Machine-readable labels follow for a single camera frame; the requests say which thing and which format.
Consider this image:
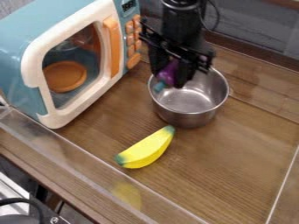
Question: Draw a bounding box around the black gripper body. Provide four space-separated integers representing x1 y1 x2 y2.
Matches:
140 3 214 73

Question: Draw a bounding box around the yellow toy banana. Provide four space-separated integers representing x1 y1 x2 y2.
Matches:
114 125 174 169

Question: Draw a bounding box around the silver metal pot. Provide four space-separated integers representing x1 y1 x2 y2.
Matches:
146 67 229 129

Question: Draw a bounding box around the orange microwave turntable plate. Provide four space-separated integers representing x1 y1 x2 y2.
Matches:
42 60 88 93

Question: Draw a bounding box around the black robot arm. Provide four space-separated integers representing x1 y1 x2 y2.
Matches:
140 0 220 92

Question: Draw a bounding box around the purple toy eggplant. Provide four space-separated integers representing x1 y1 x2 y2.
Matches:
153 59 178 93

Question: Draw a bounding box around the black cable bottom left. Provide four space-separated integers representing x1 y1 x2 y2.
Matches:
0 198 43 224

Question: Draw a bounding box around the clear acrylic barrier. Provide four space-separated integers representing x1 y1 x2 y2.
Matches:
0 106 209 224

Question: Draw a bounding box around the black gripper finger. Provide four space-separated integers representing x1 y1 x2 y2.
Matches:
148 46 169 76
173 59 196 88

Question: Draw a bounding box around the blue toy microwave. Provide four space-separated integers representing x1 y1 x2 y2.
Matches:
0 0 141 129

